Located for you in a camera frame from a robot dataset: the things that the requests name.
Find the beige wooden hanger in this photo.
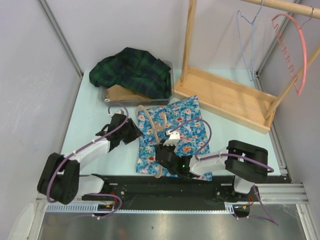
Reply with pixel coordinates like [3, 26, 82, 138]
[134, 104, 168, 179]

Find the blue floral skirt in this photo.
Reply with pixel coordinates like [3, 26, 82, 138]
[135, 94, 213, 181]

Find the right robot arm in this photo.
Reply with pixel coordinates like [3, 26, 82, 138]
[154, 140, 274, 203]

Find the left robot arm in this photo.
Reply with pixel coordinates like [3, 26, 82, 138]
[37, 113, 143, 205]

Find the pink plastic hanger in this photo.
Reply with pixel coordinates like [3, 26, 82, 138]
[271, 13, 308, 96]

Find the tan folded garment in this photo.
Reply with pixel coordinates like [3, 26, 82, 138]
[105, 84, 151, 102]

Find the clear plastic tray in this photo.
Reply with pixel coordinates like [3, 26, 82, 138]
[98, 60, 174, 107]

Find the green plaid garment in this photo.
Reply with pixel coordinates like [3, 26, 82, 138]
[89, 47, 170, 99]

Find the wooden clothes rack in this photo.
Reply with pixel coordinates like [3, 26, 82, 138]
[174, 0, 320, 134]

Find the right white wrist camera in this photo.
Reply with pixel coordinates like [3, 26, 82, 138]
[163, 130, 181, 146]

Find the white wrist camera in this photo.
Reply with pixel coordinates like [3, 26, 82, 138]
[163, 130, 181, 146]
[108, 109, 126, 118]

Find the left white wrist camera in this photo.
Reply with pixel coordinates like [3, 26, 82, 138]
[108, 109, 126, 118]

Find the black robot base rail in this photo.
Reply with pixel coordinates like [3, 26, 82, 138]
[81, 175, 258, 213]

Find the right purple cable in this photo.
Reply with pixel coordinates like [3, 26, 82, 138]
[167, 118, 280, 226]

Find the blue wire hanger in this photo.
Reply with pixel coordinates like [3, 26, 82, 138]
[236, 0, 265, 81]

